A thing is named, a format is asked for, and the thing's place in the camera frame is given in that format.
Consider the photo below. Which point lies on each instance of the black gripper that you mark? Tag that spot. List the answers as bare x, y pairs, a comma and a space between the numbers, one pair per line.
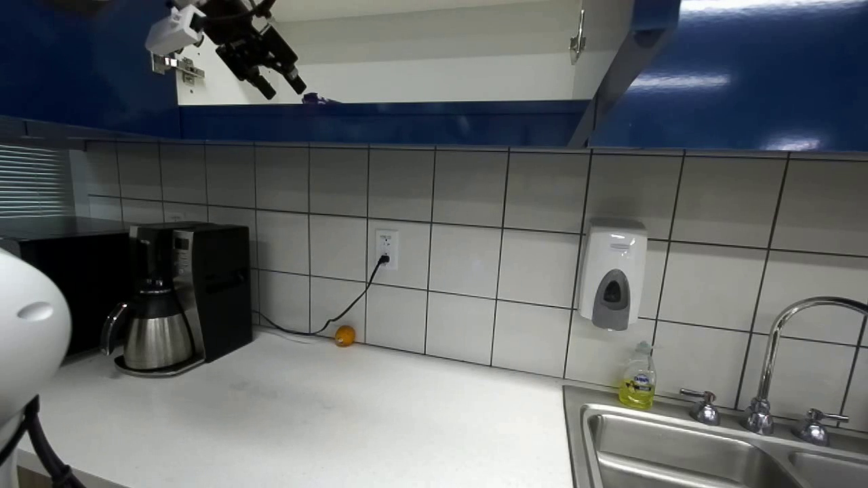
245, 47

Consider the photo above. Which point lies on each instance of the purple protein bar packet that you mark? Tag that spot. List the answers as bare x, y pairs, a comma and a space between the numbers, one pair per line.
313, 99

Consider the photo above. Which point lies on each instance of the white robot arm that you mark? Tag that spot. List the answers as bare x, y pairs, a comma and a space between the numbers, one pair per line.
107, 66

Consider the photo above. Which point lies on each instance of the blue top cabinet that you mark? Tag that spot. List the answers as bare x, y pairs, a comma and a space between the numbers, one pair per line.
737, 73

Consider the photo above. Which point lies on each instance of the blue cabinet door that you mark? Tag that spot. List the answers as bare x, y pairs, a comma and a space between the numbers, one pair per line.
611, 45

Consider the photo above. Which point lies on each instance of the black steel coffee maker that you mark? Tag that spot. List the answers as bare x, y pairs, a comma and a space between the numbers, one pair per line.
211, 268

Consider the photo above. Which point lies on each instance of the black microwave oven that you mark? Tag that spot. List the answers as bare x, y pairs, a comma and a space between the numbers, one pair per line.
94, 275

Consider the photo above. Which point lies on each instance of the small orange fruit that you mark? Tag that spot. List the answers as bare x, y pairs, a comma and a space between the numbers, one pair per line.
347, 337

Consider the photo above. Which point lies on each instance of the steel coffee carafe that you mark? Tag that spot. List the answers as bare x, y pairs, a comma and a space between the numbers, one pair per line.
150, 331

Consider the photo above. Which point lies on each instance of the white soap dispenser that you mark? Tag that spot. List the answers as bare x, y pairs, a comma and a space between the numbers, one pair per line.
611, 278

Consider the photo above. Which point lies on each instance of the yellow dish soap bottle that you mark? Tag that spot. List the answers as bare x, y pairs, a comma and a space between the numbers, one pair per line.
636, 386

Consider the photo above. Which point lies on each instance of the stainless steel sink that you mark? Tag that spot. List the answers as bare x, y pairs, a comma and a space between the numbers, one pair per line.
667, 449

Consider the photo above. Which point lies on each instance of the chrome sink faucet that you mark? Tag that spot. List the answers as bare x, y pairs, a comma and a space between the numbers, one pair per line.
781, 375

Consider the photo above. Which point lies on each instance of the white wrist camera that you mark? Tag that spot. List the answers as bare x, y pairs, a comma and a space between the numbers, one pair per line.
170, 36

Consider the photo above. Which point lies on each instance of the white wall outlet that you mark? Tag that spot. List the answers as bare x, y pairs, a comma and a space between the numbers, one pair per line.
386, 248

